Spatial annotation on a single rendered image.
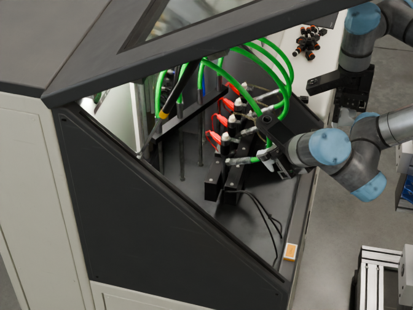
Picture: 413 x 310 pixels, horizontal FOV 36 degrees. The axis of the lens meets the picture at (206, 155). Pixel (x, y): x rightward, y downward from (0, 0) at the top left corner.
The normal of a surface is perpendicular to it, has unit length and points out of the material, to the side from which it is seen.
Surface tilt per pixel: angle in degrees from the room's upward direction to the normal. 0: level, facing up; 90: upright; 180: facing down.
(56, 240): 90
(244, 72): 90
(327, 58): 0
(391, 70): 0
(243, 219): 0
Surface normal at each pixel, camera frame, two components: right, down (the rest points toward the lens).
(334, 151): 0.31, -0.07
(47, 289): -0.26, 0.67
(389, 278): 0.00, -0.72
